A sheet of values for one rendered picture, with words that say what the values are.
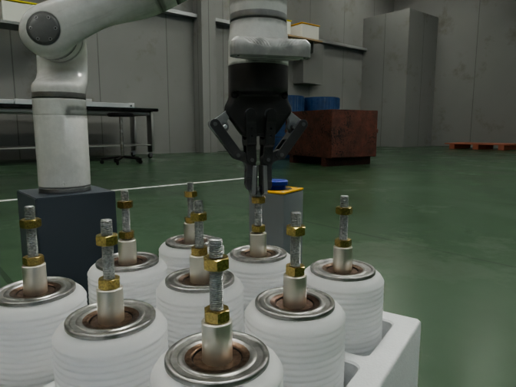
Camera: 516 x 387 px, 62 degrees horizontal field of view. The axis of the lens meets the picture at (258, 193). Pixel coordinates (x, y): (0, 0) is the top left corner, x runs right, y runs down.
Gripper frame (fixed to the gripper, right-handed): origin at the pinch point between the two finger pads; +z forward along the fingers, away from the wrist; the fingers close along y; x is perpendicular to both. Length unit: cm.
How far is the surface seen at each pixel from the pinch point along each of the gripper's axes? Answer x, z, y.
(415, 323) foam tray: 9.8, 17.1, -17.7
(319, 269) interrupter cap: 8.5, 9.8, -5.4
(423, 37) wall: -909, -226, -617
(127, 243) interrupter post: 0.9, 7.4, 16.4
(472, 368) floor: -6, 35, -40
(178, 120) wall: -743, -21, -24
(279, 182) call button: -15.3, 2.4, -7.2
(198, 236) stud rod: 8.7, 5.0, 8.6
